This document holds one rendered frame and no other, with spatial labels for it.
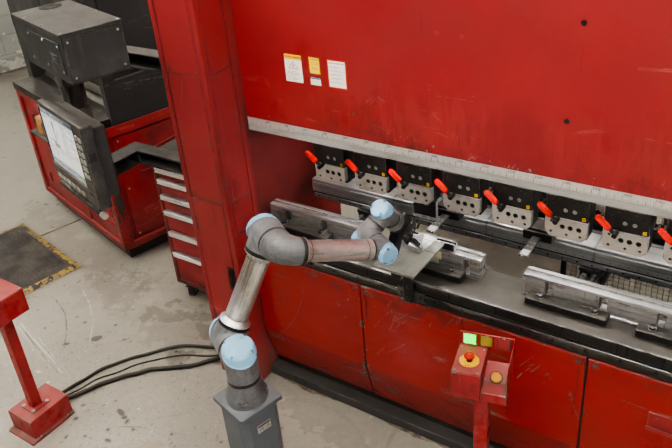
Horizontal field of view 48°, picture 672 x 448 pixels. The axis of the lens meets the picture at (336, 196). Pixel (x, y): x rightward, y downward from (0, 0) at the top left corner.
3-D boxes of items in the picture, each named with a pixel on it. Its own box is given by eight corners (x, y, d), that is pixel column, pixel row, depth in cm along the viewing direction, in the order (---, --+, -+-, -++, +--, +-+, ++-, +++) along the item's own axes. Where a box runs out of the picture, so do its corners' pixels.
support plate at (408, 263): (372, 267, 290) (372, 264, 290) (405, 234, 309) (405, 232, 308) (413, 279, 281) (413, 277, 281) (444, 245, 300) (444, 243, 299)
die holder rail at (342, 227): (272, 220, 350) (269, 203, 346) (279, 215, 355) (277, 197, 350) (362, 247, 324) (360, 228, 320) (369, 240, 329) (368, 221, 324)
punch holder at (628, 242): (600, 247, 257) (604, 206, 249) (607, 235, 263) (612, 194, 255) (645, 258, 249) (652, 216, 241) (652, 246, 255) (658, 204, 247)
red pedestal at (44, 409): (8, 430, 366) (-48, 294, 326) (50, 398, 384) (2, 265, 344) (33, 446, 356) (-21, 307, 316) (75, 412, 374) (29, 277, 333)
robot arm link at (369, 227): (359, 248, 266) (379, 225, 266) (345, 234, 276) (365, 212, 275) (371, 259, 271) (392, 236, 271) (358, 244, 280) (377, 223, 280)
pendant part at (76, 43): (63, 197, 340) (8, 12, 298) (113, 177, 353) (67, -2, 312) (112, 237, 304) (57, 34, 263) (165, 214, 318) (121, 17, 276)
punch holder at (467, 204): (443, 209, 288) (442, 171, 280) (452, 199, 294) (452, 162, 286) (479, 218, 280) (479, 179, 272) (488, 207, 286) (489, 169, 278)
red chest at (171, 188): (179, 299, 451) (145, 150, 402) (233, 257, 486) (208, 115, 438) (242, 323, 425) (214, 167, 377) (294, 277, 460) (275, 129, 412)
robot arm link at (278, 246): (274, 244, 237) (404, 241, 260) (262, 228, 246) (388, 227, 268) (268, 276, 241) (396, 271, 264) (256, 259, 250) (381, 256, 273)
